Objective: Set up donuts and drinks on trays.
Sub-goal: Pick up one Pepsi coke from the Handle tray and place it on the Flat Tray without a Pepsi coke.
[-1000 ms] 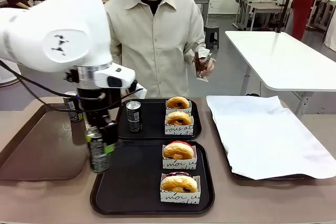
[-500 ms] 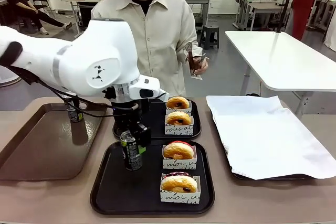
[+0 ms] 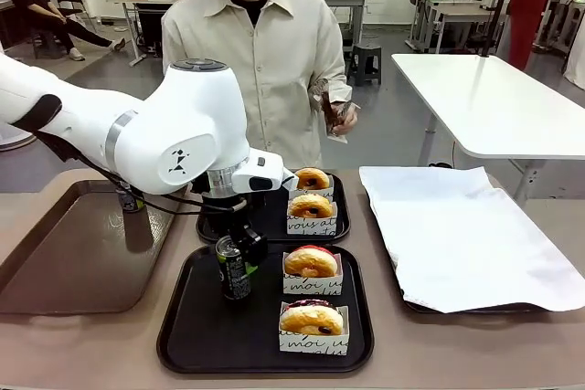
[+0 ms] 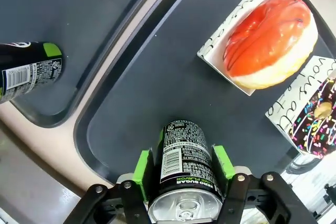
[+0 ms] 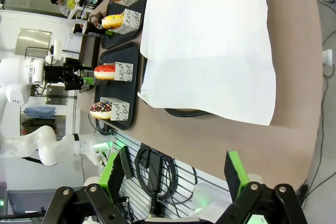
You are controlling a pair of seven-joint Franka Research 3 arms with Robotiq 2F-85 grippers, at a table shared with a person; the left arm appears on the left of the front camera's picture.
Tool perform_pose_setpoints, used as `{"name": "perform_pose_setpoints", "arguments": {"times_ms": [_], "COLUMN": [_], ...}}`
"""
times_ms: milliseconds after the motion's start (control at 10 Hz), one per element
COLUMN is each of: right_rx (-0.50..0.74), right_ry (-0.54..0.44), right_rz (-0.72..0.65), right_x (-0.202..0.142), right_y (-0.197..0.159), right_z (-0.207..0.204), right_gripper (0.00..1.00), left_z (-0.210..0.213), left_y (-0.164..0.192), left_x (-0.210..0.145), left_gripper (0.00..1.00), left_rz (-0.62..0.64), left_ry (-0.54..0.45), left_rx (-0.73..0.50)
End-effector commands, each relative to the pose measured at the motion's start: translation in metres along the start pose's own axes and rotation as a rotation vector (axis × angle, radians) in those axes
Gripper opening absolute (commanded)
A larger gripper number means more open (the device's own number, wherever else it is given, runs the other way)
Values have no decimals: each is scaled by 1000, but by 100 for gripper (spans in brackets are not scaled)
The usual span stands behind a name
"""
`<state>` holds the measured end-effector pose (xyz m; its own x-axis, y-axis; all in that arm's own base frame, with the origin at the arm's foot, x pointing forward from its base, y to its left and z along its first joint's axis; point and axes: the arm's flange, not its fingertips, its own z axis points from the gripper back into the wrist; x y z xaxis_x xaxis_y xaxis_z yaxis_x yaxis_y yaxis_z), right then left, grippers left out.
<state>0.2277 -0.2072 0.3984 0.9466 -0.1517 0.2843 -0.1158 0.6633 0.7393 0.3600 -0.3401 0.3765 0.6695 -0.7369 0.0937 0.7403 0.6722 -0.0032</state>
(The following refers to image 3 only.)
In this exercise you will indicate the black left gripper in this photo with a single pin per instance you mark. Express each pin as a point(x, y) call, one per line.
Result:
point(226, 207)

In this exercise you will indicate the black green drink can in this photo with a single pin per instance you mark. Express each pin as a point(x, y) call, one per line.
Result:
point(130, 203)
point(233, 280)

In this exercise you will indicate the printed white paper box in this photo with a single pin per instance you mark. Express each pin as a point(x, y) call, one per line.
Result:
point(311, 285)
point(311, 226)
point(326, 193)
point(315, 344)

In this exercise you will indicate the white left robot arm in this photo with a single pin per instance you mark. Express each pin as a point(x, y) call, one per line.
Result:
point(183, 111)

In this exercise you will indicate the person's left forearm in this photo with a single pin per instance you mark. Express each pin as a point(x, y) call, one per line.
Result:
point(338, 88)

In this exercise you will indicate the person's left hand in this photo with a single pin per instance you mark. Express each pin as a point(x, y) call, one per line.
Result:
point(345, 125)

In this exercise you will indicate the black square serving tray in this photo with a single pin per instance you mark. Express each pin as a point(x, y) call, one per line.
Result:
point(274, 225)
point(201, 326)

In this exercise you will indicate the plain glazed donut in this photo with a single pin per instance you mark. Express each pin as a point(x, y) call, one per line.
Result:
point(301, 205)

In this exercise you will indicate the person in cream shirt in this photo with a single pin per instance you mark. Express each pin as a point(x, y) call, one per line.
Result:
point(274, 66)

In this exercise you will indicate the brown plastic tray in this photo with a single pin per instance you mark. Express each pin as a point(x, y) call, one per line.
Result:
point(68, 262)

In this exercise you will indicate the black tray with white paper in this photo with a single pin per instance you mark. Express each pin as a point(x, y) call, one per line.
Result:
point(457, 235)

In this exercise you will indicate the grey plastic stool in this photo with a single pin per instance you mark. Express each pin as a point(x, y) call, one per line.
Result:
point(365, 63)

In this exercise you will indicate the black paper-lined tray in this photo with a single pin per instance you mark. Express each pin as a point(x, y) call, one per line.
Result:
point(480, 311)

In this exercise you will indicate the white table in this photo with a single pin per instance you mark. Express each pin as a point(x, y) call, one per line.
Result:
point(493, 98)

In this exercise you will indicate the person in black clothes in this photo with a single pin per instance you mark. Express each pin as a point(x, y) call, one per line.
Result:
point(41, 11)

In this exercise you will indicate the black stand pole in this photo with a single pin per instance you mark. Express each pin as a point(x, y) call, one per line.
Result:
point(498, 2)

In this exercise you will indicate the person in red dress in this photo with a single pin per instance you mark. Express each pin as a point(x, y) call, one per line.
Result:
point(525, 11)

